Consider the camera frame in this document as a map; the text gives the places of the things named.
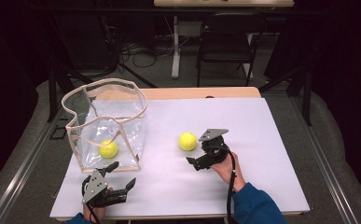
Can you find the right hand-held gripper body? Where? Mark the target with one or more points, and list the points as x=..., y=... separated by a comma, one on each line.
x=214, y=152

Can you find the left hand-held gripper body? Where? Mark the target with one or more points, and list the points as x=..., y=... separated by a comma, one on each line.
x=94, y=187

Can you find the yellow tennis ball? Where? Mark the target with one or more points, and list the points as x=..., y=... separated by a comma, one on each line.
x=108, y=149
x=187, y=142

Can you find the clear plastic bag beige trim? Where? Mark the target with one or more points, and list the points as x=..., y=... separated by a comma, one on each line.
x=106, y=124

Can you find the person's right hand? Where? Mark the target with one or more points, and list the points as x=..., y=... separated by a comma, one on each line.
x=226, y=172

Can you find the person's left hand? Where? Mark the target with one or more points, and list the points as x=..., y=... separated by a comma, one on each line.
x=94, y=214

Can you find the white board table cover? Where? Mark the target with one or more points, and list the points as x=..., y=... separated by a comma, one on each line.
x=262, y=130

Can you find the black metal stand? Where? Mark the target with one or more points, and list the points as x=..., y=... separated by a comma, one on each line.
x=307, y=99
x=52, y=93

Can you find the white-legged desk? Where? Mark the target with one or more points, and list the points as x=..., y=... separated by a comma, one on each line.
x=176, y=56

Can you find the black folding chair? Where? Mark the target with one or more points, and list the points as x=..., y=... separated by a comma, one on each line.
x=224, y=46

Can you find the silver metal rail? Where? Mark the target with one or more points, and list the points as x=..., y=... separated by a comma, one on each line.
x=22, y=168
x=327, y=174

